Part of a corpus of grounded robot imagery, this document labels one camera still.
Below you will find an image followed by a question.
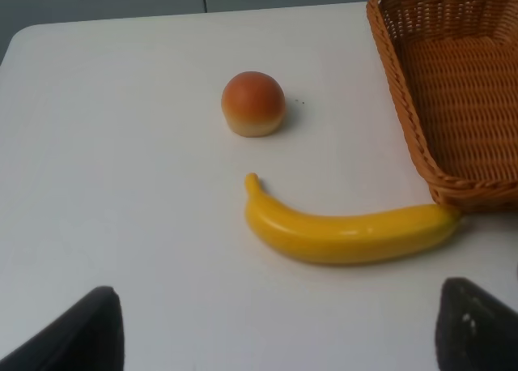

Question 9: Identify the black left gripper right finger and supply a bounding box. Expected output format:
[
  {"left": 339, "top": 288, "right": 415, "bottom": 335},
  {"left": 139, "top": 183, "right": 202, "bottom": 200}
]
[{"left": 435, "top": 277, "right": 517, "bottom": 370}]

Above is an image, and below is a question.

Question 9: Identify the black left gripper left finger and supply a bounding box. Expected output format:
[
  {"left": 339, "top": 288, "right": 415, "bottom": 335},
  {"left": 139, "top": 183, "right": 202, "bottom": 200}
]
[{"left": 1, "top": 286, "right": 125, "bottom": 371}]

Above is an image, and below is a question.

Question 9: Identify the brown wicker basket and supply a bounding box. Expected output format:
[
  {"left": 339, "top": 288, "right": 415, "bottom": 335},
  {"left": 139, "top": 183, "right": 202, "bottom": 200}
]
[{"left": 366, "top": 0, "right": 517, "bottom": 212}]

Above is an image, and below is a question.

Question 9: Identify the yellow banana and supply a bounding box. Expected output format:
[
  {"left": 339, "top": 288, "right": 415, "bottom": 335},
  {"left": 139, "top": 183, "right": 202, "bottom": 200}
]
[{"left": 244, "top": 173, "right": 461, "bottom": 265}]

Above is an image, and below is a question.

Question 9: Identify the round bread bun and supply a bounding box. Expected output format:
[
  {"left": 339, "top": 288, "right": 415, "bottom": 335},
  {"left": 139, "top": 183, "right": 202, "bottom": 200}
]
[{"left": 221, "top": 71, "right": 287, "bottom": 138}]

